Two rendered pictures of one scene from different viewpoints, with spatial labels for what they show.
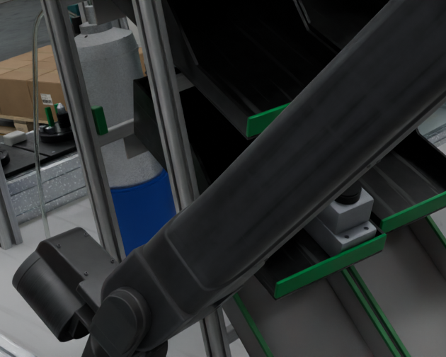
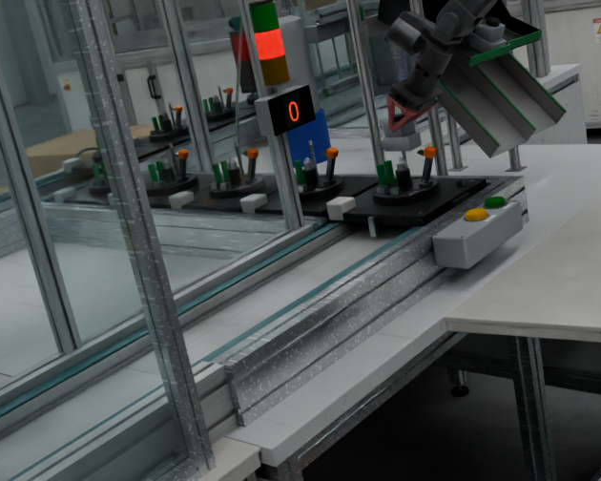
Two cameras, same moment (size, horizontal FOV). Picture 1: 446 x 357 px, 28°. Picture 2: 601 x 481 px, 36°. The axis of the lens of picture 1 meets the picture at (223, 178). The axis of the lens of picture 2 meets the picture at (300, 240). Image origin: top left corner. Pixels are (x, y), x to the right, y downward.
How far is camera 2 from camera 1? 135 cm
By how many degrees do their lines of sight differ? 9
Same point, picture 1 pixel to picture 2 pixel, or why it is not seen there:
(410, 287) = (511, 94)
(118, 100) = (298, 58)
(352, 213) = (497, 31)
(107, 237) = (365, 73)
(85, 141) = (357, 21)
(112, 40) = (294, 20)
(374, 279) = not seen: hidden behind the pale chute
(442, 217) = not seen: hidden behind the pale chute
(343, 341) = (487, 109)
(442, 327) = (529, 110)
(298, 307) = (465, 95)
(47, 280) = (405, 26)
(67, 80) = not seen: outside the picture
